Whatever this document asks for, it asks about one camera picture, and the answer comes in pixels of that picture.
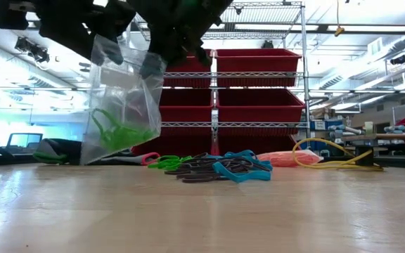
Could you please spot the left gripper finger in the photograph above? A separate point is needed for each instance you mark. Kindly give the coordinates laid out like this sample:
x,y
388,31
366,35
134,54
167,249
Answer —
x,y
93,49

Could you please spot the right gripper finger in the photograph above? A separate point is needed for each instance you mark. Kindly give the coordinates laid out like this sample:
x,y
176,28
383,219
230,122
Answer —
x,y
202,56
153,66

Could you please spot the clear zip bag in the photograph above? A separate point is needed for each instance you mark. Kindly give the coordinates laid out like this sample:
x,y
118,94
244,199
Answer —
x,y
125,95
283,158

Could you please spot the green rubber bands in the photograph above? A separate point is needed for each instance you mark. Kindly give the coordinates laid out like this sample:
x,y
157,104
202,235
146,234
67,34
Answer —
x,y
121,137
167,162

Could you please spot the orange rubber bands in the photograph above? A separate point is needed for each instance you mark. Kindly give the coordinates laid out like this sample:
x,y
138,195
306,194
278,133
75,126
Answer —
x,y
280,159

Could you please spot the blue rubber bands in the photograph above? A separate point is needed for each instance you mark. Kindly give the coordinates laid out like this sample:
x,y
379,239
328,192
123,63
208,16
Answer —
x,y
248,154

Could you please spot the dark rubber bands pile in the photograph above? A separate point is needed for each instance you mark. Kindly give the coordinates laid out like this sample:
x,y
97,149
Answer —
x,y
202,167

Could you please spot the loose dark rubber bands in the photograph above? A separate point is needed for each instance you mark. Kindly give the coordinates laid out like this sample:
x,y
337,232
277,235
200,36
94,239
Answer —
x,y
199,179

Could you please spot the single blue rubber band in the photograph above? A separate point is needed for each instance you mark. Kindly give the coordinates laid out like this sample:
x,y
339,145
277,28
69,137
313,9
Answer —
x,y
241,176

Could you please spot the pink loop-shaped object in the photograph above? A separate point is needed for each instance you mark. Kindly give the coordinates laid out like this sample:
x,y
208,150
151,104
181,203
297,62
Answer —
x,y
150,158

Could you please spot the black bundle with green edge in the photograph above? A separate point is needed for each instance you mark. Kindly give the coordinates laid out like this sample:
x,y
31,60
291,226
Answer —
x,y
58,151

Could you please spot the computer monitor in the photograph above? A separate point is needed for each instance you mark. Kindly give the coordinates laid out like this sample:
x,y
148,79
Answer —
x,y
25,142

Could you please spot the blue bin with white label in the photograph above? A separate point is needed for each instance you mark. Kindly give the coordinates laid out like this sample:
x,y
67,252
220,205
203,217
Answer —
x,y
320,125

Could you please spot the yellow hanging power plug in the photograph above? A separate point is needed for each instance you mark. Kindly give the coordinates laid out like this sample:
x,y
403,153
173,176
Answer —
x,y
339,31

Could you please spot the blue storage bin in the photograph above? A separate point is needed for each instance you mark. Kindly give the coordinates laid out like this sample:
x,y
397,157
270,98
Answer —
x,y
315,145

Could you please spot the pale blue cylindrical part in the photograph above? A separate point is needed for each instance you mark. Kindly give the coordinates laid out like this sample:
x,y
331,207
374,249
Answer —
x,y
404,130
346,130

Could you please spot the white cup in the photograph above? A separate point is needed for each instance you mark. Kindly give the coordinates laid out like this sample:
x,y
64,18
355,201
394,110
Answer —
x,y
368,127

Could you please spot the black ceiling camera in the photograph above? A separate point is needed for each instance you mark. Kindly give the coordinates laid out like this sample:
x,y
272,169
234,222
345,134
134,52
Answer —
x,y
398,59

